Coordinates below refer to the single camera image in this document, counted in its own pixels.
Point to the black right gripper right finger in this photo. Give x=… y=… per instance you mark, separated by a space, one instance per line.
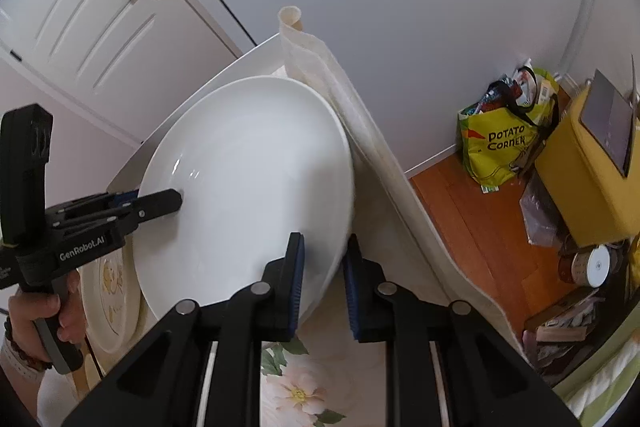
x=381 y=311

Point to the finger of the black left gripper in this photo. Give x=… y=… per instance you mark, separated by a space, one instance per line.
x=131 y=209

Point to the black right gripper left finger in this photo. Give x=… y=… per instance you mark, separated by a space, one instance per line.
x=265 y=311

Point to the large white plate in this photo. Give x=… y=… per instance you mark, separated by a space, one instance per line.
x=254 y=162

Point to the person's left hand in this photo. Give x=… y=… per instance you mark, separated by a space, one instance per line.
x=26 y=309

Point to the floral cream tablecloth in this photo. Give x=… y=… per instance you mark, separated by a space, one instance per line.
x=324 y=377

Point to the cream duck pattern plate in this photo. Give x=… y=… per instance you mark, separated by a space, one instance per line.
x=113 y=300

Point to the white door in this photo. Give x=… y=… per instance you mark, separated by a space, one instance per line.
x=126 y=64

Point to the green Potato Corner bag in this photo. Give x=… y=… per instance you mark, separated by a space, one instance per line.
x=503 y=130

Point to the round white tin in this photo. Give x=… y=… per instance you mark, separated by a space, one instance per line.
x=590 y=268

